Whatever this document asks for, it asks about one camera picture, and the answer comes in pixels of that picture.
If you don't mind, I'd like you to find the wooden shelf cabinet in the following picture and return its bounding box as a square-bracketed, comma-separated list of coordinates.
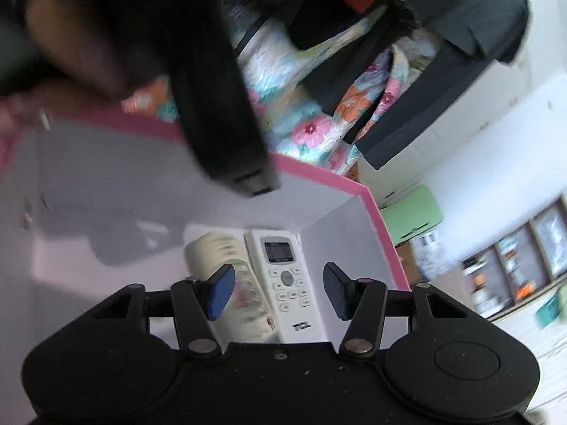
[460, 194, 566, 321]

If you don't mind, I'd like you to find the beige remote control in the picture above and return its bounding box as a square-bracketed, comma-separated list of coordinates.
[185, 232, 280, 345]

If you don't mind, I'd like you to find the pink cardboard box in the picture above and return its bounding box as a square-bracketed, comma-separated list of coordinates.
[1, 114, 408, 342]

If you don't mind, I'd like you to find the white TCL remote control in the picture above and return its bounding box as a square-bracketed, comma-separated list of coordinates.
[244, 229, 328, 344]

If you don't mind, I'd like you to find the floral quilt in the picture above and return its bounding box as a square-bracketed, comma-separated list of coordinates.
[121, 7, 444, 176]

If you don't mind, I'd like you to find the green folding table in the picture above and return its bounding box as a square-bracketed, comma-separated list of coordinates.
[380, 185, 444, 246]

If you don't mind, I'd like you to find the dark hanging garment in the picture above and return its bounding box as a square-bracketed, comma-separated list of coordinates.
[302, 0, 529, 175]

